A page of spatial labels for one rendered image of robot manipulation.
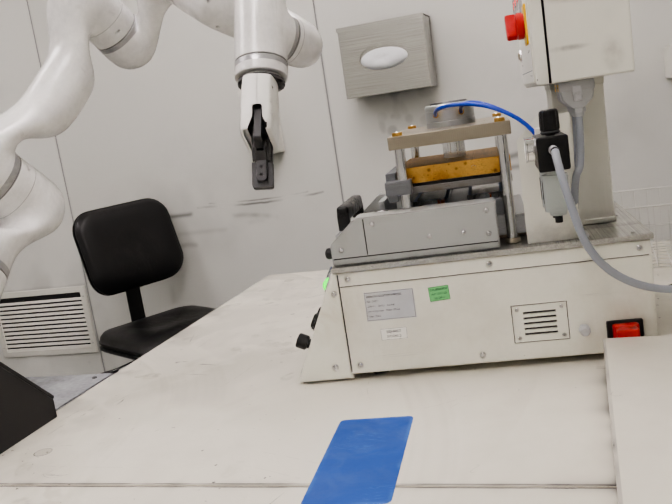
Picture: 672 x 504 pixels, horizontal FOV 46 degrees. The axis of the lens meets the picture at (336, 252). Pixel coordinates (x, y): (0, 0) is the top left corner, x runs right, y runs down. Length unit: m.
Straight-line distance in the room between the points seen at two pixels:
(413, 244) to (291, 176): 1.89
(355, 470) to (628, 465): 0.31
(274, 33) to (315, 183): 1.76
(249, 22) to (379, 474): 0.71
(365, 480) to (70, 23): 1.02
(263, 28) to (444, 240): 0.43
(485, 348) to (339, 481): 0.37
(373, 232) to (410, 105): 1.73
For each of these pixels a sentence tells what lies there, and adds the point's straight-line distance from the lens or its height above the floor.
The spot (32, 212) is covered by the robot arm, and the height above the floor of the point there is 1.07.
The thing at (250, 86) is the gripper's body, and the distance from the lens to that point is 1.22.
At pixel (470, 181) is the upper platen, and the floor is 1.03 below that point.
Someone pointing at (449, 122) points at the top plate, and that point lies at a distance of 1.26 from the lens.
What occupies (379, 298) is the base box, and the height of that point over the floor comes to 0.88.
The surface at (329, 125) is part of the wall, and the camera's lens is 2.95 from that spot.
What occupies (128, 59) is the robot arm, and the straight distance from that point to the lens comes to 1.66.
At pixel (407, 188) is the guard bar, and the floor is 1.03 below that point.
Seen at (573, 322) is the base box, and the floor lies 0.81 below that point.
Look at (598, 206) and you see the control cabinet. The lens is 1.28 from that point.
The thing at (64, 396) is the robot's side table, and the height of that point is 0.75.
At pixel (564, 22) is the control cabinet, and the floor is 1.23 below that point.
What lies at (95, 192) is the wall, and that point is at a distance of 3.43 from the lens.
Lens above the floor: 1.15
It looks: 10 degrees down
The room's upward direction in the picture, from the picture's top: 9 degrees counter-clockwise
